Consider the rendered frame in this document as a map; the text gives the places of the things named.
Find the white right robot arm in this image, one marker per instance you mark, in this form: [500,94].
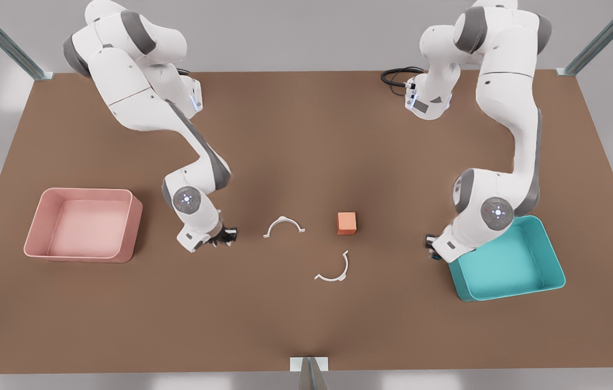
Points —
[138,92]

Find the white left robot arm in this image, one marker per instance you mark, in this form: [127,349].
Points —
[507,108]

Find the blue storage box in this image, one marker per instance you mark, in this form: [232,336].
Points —
[507,260]

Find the pink storage box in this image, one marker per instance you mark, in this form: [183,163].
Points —
[83,224]

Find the white curved clip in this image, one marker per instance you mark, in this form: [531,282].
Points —
[333,269]
[284,226]

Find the orange cube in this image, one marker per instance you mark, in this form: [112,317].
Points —
[347,223]

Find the silver frame post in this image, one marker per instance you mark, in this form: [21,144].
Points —
[604,38]
[310,372]
[5,40]

